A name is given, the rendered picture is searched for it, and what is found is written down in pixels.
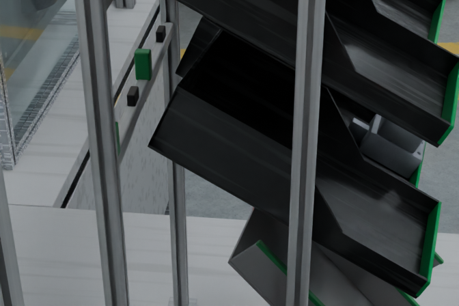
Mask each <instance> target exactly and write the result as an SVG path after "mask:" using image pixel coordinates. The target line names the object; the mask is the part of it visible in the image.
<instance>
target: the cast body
mask: <svg viewBox="0 0 459 306"><path fill-rule="evenodd" d="M348 128H349V130H350V132H351V133H352V136H353V137H354V140H355V141H357V142H359V143H360V145H359V149H360V151H361V153H363V154H364V155H366V156H368V157H370V158H372V159H374V160H375V161H377V162H379V163H380V164H382V165H384V166H385V167H388V168H390V169H391V170H393V171H394V172H396V173H398V174H400V175H401V176H404V177H405V178H410V177H411V175H412V174H413V172H414V171H415V170H416V168H417V167H418V166H419V164H420V163H421V162H422V158H423V151H424V148H425V144H426V142H425V141H424V140H423V139H420V138H419V137H417V136H415V135H414V134H412V133H410V132H408V131H407V130H404V129H403V128H401V127H399V126H398V125H396V124H394V123H393V122H390V121H389V120H387V119H385V118H384V117H382V116H380V115H378V114H376V115H375V116H374V117H373V119H372V120H371V122H370V123H369V124H368V125H367V124H364V123H363V122H361V121H359V120H358V119H356V118H353V120H352V121H351V123H350V124H349V126H348Z"/></svg>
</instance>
